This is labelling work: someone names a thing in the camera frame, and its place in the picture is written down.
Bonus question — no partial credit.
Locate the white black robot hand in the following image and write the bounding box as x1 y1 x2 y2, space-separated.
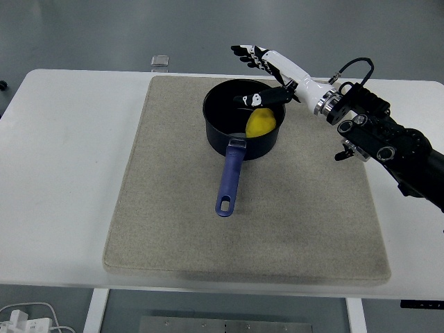
230 44 335 108

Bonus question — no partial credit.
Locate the yellow potato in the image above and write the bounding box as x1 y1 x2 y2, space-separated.
244 108 278 139

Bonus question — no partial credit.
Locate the beige fabric mat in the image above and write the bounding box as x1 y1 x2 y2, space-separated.
102 75 392 287

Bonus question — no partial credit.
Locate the white table leg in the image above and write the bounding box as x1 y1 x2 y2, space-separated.
83 288 110 333
345 297 368 333

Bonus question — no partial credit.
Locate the black table control panel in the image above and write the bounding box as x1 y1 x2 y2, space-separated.
400 300 444 309

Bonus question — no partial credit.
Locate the white power strip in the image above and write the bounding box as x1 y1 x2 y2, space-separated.
0 309 53 333

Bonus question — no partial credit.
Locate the blue pot with handle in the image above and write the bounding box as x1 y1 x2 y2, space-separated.
202 78 287 218

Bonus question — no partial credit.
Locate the white power cable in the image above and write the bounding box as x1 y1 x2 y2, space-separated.
0 302 74 333

